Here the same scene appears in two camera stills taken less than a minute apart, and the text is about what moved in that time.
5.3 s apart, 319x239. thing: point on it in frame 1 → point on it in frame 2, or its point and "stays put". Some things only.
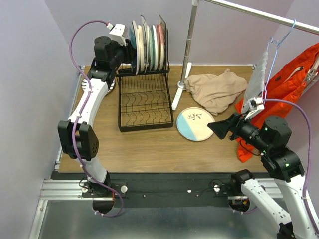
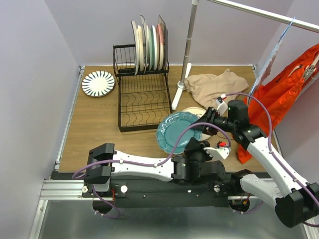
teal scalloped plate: [132, 37] → [171, 128]
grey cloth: [256, 83] → [266, 69]
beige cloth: [214, 92] stays put
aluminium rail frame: [70, 189] stays put
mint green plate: [151, 47] stays put
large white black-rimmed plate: [137, 44] stays put
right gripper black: [234, 124] → [208, 117]
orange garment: [281, 91] stays put
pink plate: [160, 47] stays put
